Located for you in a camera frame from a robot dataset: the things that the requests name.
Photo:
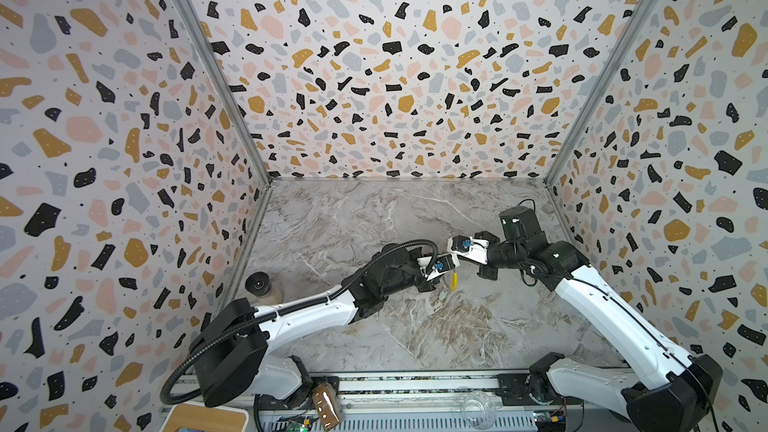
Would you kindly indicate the brown circuit box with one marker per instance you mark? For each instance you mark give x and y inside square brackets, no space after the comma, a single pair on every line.
[327,406]

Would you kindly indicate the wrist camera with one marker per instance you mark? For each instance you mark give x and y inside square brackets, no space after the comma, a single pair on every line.
[450,258]
[470,249]

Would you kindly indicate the metal key gauge with yellow handle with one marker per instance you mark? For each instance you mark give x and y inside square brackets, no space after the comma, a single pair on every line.
[448,284]

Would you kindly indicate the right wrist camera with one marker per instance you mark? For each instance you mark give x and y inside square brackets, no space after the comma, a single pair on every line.
[470,249]

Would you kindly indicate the clear glass jar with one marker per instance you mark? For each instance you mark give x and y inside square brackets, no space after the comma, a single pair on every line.
[478,410]

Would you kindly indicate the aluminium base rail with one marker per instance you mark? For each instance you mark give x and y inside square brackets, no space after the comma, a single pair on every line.
[431,401]

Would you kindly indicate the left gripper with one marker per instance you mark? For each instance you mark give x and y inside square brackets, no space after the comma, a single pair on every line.
[428,285]

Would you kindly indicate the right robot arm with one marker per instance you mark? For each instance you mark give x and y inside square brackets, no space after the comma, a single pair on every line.
[666,387]

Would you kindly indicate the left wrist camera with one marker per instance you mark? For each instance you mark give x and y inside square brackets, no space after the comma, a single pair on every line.
[450,258]

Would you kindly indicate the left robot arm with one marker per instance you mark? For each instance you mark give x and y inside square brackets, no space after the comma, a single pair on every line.
[234,352]

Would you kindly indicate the black round lens cap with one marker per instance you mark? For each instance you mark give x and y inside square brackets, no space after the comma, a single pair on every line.
[258,284]

